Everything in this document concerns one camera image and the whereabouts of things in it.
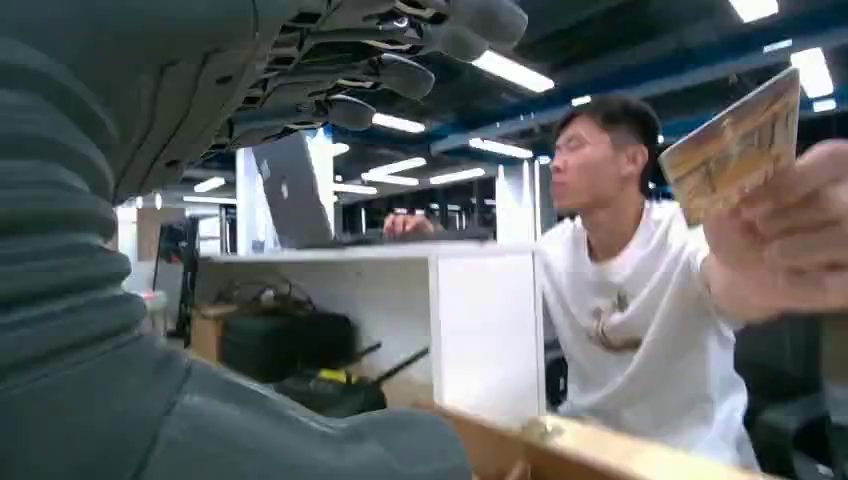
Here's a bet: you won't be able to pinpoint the black device with antennas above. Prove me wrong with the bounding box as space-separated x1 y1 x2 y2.
272 343 432 420

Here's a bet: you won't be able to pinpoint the black cables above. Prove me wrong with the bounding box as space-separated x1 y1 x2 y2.
215 276 318 315

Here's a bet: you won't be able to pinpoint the white desk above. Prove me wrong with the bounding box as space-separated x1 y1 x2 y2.
195 241 549 425

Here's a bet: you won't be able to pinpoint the person's left hand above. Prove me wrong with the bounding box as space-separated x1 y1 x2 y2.
700 139 848 327

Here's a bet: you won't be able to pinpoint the yellow printed card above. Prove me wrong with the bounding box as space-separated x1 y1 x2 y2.
659 66 803 227

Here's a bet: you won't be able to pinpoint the black stand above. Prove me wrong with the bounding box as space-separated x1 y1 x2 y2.
153 217 201 340

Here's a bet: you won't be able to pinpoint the person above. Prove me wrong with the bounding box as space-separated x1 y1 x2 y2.
382 94 848 473

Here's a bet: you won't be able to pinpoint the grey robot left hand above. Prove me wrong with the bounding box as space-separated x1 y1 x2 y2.
0 0 529 480

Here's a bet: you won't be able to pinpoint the cardboard box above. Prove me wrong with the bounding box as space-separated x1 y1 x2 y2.
190 303 240 366

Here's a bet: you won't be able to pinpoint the black office chair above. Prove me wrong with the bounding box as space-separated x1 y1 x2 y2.
733 314 848 480

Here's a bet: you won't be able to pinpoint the grey laptop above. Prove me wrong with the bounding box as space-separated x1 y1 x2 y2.
251 131 493 250

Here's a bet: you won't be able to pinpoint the white bin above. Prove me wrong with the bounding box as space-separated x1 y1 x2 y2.
141 290 170 337

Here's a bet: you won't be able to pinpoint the ribbed grey left arm sleeve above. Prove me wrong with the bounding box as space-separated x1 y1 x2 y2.
0 38 148 387

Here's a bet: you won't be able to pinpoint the person's right hand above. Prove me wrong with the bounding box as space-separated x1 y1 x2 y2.
382 211 446 242

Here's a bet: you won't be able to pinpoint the ceiling light panel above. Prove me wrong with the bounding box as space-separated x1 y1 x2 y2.
360 156 429 187
370 111 427 135
789 46 835 100
470 49 556 95
428 166 488 187
468 137 535 161
727 0 780 24

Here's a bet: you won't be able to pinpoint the black bag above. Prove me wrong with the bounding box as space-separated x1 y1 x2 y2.
220 308 360 385

